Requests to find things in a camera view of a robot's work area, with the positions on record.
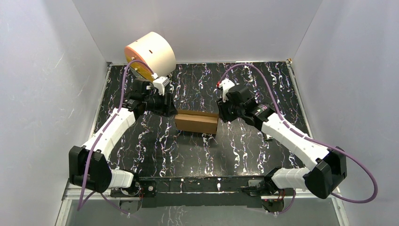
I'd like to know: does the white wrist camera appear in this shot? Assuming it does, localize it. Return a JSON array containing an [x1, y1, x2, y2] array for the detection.
[[217, 78, 235, 103], [151, 73, 170, 96]]

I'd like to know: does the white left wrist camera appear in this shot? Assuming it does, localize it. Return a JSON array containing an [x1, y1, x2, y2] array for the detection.
[[151, 73, 170, 96]]

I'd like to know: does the aluminium table edge rail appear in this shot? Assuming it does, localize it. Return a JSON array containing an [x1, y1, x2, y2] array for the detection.
[[74, 61, 112, 147], [286, 58, 313, 138]]

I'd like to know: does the aluminium front frame rail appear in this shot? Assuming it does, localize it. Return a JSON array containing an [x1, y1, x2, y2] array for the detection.
[[56, 176, 349, 226]]

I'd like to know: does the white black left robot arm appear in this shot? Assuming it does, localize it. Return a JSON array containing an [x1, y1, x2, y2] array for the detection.
[[69, 77, 177, 196]]

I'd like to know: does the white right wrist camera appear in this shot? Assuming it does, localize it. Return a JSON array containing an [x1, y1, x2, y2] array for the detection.
[[217, 78, 235, 103]]

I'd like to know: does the brown cardboard box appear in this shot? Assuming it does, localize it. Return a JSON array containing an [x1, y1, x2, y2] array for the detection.
[[175, 110, 219, 135]]

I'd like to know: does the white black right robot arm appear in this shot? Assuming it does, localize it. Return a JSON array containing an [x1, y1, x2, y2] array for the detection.
[[217, 80, 347, 199]]

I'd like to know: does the left aluminium table edge rail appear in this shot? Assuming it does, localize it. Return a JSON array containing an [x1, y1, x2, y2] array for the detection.
[[74, 61, 112, 147]]

